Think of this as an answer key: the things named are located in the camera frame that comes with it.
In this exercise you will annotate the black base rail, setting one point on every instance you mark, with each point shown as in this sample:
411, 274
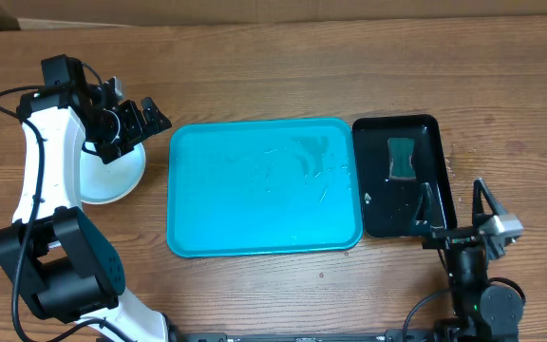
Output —
302, 337

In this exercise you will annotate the teal plastic tray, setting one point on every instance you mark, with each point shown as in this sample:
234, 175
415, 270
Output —
262, 188

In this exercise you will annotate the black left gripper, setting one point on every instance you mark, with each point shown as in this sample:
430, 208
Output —
155, 119

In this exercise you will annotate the green white sponge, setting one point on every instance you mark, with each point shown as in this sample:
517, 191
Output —
400, 152

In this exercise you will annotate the light blue plate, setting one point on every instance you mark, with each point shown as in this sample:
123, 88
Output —
104, 183

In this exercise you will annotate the black rectangular tray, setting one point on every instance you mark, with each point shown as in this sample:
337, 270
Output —
388, 205

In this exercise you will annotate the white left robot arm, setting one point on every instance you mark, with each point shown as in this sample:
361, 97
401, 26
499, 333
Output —
59, 263

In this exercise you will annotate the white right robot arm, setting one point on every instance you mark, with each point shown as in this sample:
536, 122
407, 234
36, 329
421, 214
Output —
484, 308

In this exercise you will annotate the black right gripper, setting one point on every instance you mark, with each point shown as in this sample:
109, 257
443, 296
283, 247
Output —
457, 238

